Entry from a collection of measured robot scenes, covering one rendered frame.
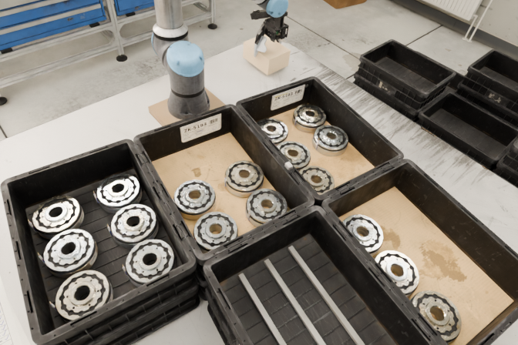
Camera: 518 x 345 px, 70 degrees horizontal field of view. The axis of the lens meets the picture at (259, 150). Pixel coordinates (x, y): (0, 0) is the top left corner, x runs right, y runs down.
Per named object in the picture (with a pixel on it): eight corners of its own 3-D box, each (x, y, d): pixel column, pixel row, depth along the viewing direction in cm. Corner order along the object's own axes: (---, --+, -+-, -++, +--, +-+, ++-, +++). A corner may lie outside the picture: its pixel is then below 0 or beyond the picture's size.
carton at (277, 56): (243, 57, 161) (243, 41, 155) (263, 48, 167) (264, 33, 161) (267, 75, 153) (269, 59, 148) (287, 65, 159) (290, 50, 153)
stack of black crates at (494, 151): (394, 159, 206) (418, 112, 181) (423, 135, 220) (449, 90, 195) (460, 205, 187) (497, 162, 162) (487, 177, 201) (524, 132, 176)
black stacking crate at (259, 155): (139, 166, 104) (132, 138, 95) (232, 132, 116) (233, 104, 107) (202, 286, 82) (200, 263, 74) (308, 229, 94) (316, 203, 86)
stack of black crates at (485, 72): (432, 128, 225) (467, 66, 192) (455, 109, 240) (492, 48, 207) (495, 169, 206) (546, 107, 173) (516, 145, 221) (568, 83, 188)
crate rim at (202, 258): (132, 142, 97) (130, 136, 95) (233, 108, 109) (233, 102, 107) (200, 269, 75) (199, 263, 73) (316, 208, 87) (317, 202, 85)
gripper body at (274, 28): (273, 44, 145) (277, 15, 136) (258, 35, 149) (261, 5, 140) (287, 38, 149) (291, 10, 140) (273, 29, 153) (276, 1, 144)
